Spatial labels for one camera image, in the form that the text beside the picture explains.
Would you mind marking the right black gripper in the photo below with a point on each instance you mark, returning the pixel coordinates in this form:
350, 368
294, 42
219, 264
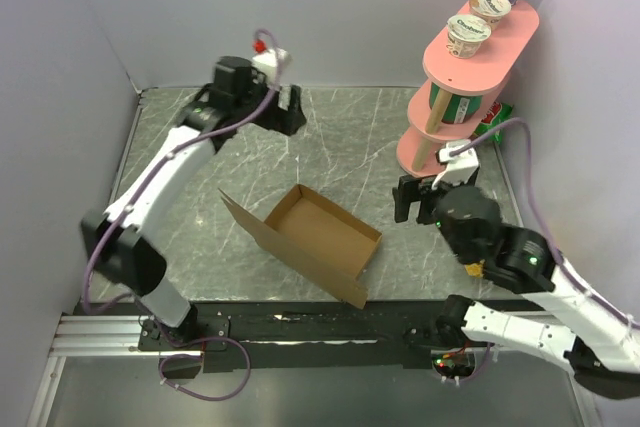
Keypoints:
410, 187

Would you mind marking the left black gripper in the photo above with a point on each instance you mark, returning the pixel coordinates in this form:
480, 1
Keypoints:
282, 119

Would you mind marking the brown cardboard box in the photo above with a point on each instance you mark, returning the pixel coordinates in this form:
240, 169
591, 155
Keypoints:
317, 238

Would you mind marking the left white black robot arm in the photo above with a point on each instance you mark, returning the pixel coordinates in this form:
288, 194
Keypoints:
118, 241

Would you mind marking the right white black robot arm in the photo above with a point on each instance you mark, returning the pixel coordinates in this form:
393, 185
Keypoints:
590, 340

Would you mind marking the yellow chip bag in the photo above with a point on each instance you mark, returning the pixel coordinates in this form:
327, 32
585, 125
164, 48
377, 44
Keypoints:
476, 270

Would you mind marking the pink tiered wooden shelf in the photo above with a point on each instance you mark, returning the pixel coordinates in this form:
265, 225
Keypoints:
484, 75

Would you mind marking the green can on shelf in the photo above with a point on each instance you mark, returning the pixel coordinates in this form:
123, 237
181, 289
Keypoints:
460, 108

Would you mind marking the green chip bag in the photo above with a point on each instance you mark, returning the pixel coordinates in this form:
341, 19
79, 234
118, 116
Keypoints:
498, 113

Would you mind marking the front Chobani yogurt cup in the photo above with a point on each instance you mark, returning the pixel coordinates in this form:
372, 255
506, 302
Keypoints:
465, 35

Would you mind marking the chobani yogurt cup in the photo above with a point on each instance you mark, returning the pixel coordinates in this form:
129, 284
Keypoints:
491, 11
465, 35

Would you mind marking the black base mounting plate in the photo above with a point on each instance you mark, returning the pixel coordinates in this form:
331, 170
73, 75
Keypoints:
232, 335

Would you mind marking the middle Chobani yogurt cup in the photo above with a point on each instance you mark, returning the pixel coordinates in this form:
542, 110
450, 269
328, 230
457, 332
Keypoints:
491, 11

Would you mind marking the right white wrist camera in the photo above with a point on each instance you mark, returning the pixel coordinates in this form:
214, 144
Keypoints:
460, 161

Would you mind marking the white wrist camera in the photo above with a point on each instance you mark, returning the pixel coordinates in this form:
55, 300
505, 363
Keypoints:
460, 161
267, 60

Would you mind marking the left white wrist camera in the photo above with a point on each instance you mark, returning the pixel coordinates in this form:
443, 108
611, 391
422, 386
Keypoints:
267, 60

